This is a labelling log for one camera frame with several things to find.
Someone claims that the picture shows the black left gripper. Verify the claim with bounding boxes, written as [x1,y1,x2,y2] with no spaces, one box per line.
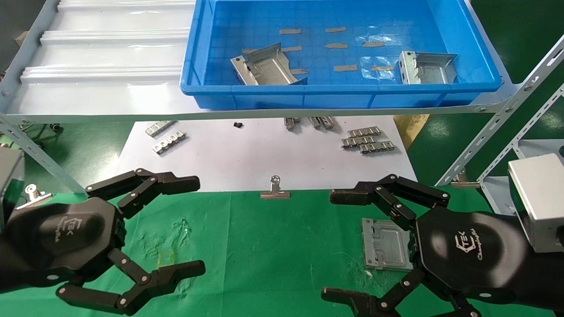
[0,168,206,316]

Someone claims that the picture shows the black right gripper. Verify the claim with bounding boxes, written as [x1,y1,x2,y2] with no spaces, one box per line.
[321,174,564,317]

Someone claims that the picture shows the stamped sheet metal bracket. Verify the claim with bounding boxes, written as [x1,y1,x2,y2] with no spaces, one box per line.
[361,217,417,271]
[230,42,308,86]

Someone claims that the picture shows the green table cloth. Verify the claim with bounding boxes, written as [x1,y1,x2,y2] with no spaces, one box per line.
[0,187,556,317]

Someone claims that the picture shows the white paper sheet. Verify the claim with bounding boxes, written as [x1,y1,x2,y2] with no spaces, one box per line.
[112,115,419,192]

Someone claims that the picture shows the large blue plastic bin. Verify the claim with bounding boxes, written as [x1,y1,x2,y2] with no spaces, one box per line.
[180,0,504,110]

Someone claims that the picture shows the white ribbed plastic sheet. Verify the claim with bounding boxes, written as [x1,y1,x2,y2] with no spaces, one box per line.
[8,0,197,116]

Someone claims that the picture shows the clear plastic film patch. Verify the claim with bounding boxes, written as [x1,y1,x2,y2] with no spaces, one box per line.
[359,56,396,81]

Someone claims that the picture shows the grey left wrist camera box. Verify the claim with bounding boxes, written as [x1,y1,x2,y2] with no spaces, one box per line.
[0,147,26,232]

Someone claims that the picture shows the upright-walled sheet metal bracket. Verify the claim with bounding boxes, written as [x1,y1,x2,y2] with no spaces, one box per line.
[399,51,459,85]

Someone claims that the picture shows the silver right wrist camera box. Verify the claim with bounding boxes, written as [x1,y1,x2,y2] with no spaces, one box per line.
[508,153,564,253]

